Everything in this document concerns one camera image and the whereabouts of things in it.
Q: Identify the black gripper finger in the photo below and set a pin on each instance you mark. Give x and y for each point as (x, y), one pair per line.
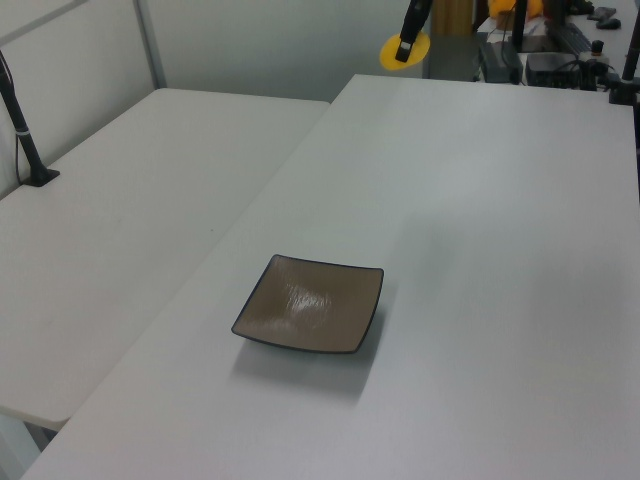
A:
(412, 27)

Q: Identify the brown square ceramic plate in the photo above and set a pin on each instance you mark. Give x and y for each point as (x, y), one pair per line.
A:
(310, 307)

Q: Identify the grey cabinet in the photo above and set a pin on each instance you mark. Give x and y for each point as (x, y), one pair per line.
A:
(450, 55)

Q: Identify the yellow plush object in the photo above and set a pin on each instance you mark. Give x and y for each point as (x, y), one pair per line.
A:
(500, 6)

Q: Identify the flat black device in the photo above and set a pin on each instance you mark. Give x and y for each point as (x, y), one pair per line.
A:
(497, 62)

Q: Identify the black vertical pole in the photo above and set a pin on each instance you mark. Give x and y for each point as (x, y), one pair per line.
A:
(519, 30)

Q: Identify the black electronics box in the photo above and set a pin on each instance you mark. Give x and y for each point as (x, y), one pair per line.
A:
(552, 67)

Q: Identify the grey keyboard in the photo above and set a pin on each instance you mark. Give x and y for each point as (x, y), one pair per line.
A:
(570, 35)

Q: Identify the dark object on desk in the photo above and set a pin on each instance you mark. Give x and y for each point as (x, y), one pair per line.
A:
(605, 17)

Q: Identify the black clamp camera stand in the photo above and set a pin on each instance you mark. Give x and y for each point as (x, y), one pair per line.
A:
(627, 75)

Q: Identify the black camera stand pole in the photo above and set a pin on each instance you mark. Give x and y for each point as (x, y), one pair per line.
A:
(22, 135)

